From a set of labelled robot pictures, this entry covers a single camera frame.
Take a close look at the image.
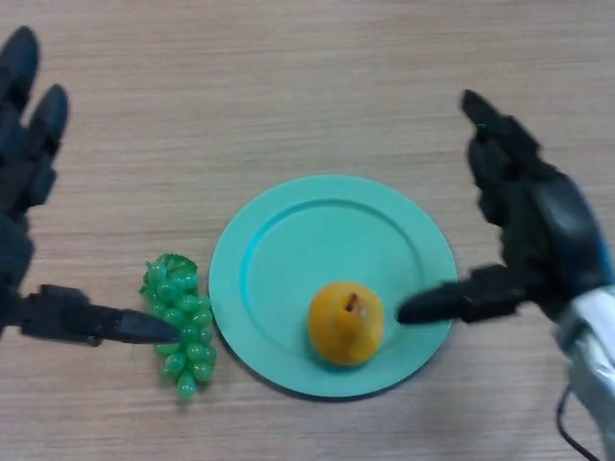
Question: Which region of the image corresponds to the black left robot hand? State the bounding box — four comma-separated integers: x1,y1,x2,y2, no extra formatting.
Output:
0,25,182,348

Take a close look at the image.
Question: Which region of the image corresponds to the green grape bunch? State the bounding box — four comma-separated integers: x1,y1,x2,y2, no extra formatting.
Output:
138,253,217,403

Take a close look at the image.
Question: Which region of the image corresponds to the green round plate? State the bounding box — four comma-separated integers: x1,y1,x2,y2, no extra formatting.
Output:
208,174,458,399

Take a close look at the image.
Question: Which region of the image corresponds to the yellow pear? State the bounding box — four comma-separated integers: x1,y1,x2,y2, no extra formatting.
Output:
307,281,385,369

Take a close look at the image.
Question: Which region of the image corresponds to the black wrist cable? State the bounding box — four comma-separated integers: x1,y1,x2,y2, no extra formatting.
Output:
555,388,603,461

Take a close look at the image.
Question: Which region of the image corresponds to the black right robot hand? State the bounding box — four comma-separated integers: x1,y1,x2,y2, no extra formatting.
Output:
396,88,615,326

